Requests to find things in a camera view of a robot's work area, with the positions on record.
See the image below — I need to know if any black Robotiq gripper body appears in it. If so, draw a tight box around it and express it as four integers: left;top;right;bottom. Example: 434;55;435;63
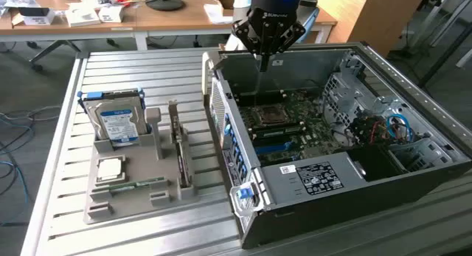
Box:
247;0;303;54

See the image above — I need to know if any black graphics card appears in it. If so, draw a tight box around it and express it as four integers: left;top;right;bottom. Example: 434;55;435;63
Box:
168;100;192;190

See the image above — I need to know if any white paper stack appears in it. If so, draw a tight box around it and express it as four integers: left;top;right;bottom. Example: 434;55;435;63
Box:
204;3;238;25

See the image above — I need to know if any wooden desk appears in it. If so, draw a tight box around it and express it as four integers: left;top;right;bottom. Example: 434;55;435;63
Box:
0;0;339;51

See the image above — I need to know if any wooden cabinet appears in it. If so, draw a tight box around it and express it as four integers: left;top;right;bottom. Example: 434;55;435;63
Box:
316;0;428;58

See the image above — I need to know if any black lamp base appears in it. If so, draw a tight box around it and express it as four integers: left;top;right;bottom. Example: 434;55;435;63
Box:
144;0;186;12

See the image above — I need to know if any perforated metal drive cage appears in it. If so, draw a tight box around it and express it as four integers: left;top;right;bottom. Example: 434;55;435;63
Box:
322;72;370;121

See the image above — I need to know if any CPU socket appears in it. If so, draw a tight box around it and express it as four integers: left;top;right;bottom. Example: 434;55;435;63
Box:
254;105;291;127

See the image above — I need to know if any green motherboard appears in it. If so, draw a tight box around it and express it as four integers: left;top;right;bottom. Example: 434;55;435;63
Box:
238;91;350;167

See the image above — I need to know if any installed green RAM stick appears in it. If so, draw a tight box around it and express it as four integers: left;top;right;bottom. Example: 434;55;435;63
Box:
255;126;302;138

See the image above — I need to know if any small white labelled box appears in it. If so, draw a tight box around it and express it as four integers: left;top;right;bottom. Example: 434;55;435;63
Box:
99;4;126;23

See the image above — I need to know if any long blue expansion slot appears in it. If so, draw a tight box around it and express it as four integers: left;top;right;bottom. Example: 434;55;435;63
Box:
256;142;295;155

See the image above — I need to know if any grey chipset heat sink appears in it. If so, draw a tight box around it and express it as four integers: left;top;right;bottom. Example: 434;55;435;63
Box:
303;148;326;159

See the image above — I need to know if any white box with disc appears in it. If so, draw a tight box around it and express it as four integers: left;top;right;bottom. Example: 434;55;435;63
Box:
66;6;102;27

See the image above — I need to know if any hard disk in blue caddy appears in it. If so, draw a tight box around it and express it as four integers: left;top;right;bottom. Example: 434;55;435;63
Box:
78;87;146;149

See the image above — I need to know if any grey parts rack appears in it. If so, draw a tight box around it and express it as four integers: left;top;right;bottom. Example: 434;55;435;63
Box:
83;106;203;225

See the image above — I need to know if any grey power supply unit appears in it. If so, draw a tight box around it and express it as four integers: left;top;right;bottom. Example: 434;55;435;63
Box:
254;152;366;210

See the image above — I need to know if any light grey disk bay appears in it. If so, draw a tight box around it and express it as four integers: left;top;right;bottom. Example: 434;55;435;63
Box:
388;138;455;171

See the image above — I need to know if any white box with black top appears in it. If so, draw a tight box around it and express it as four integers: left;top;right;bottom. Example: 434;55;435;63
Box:
18;7;56;26

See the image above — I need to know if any blue case latch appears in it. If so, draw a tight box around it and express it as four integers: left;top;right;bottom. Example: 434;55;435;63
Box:
238;185;255;200

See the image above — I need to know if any silver CPU chip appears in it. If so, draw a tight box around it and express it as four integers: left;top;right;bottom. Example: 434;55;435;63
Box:
96;158;124;182

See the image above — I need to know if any clear plastic bag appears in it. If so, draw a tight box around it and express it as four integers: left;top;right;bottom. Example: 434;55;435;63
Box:
0;0;40;11

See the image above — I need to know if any open black PC case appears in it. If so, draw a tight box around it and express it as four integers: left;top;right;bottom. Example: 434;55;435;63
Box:
202;41;472;250

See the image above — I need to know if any red yellow wire bundle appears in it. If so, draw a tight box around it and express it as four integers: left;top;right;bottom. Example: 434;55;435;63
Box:
346;114;392;146

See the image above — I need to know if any blue disk wire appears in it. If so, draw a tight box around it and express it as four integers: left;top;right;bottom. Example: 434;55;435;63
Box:
386;114;414;145

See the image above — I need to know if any grey floor cable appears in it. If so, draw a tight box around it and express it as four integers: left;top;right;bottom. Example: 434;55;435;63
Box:
0;105;62;121

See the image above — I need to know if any blue floor cable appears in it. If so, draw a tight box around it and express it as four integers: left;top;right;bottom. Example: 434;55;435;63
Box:
0;112;36;226

